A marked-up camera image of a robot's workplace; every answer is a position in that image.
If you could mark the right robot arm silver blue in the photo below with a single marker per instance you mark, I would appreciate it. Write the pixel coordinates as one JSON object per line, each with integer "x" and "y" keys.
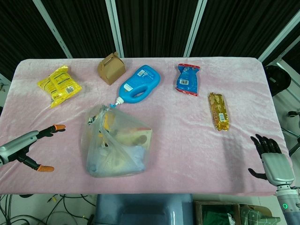
{"x": 289, "y": 206}

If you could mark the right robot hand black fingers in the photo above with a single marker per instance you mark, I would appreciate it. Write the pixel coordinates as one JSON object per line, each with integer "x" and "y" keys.
{"x": 277, "y": 168}

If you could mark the black round stool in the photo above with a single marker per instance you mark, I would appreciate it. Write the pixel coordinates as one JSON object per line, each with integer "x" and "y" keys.
{"x": 277, "y": 78}

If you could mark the clear plastic bag with items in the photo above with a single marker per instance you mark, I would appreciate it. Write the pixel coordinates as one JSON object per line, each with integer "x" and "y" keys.
{"x": 117, "y": 150}

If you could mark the blue detergent bottle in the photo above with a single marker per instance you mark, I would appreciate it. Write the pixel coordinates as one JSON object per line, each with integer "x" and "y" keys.
{"x": 143, "y": 78}

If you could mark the pink velvet tablecloth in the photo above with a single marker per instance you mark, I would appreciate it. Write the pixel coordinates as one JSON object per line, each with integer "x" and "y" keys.
{"x": 187, "y": 145}

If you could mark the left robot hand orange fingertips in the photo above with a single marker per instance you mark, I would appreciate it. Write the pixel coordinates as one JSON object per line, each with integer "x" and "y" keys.
{"x": 16, "y": 147}

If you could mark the white partition frame post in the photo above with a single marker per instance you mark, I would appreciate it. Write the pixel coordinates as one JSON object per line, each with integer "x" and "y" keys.
{"x": 279, "y": 35}
{"x": 52, "y": 28}
{"x": 195, "y": 28}
{"x": 114, "y": 28}

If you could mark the yellow snack packet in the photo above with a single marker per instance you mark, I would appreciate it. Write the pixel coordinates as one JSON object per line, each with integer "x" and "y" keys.
{"x": 59, "y": 84}

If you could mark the blue red snack packet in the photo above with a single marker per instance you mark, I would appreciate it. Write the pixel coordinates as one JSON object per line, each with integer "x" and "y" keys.
{"x": 187, "y": 79}

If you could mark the gold snack bar packet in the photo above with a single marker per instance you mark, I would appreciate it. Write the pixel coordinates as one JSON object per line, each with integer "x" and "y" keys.
{"x": 219, "y": 112}

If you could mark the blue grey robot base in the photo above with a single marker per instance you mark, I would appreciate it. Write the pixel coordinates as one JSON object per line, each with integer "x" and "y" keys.
{"x": 143, "y": 209}

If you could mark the brown cardboard gable box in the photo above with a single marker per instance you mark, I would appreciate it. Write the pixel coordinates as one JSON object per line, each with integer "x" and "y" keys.
{"x": 112, "y": 70}

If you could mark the wooden crate with green cloth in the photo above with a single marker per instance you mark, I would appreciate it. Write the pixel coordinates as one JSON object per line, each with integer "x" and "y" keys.
{"x": 215, "y": 213}

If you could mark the black chair base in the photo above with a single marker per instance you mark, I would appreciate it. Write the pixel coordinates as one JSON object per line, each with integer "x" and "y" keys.
{"x": 294, "y": 114}

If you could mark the green checked cloth bundle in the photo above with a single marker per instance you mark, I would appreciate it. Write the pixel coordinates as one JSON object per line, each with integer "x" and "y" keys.
{"x": 254, "y": 214}

